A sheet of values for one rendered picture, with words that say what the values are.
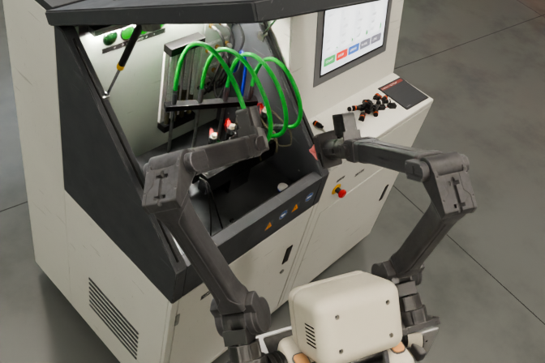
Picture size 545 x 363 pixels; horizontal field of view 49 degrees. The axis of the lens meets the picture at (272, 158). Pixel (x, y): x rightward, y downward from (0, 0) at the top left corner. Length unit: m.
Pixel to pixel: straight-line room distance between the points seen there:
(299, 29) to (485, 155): 2.37
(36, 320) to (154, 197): 1.73
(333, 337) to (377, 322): 0.11
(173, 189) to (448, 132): 3.27
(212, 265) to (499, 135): 3.42
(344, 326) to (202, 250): 0.33
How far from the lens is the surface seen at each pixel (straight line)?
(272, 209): 1.97
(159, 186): 1.15
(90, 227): 2.13
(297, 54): 2.10
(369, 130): 2.34
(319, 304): 1.25
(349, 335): 1.29
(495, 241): 3.66
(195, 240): 1.18
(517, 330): 3.33
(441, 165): 1.24
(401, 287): 1.51
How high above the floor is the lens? 2.40
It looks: 43 degrees down
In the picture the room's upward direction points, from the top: 15 degrees clockwise
